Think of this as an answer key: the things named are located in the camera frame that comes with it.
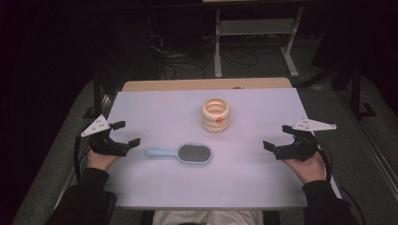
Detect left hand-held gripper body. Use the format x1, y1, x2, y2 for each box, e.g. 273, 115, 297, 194
80, 113, 131, 158

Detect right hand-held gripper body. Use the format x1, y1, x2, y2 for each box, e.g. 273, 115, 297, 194
274, 117, 338, 162

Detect person's left hand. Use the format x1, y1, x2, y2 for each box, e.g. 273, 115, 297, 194
86, 149, 122, 173

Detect person's right hand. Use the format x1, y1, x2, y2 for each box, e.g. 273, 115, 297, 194
283, 151, 327, 185

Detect black metal stand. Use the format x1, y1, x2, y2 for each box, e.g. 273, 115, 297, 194
82, 70, 105, 120
349, 61, 378, 122

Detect blue hairbrush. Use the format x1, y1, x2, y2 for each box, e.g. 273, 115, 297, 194
145, 142, 213, 166

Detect cream ribbed cup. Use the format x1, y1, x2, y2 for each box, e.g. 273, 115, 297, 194
201, 97, 231, 134

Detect wooden table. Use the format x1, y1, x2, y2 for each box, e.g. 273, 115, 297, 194
120, 77, 294, 93

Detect person's lap light clothing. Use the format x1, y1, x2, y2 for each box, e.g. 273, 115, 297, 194
151, 209, 265, 225

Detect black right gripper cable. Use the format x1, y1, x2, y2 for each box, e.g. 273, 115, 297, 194
316, 141, 368, 225

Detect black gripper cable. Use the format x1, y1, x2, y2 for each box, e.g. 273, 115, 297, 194
72, 124, 95, 183
316, 141, 368, 225

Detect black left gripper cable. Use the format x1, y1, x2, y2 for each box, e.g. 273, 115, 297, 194
72, 124, 95, 183

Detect black floor cables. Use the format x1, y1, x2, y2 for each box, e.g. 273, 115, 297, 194
149, 33, 270, 81

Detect white metal table frame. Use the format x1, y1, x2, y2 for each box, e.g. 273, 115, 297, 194
213, 5, 305, 79

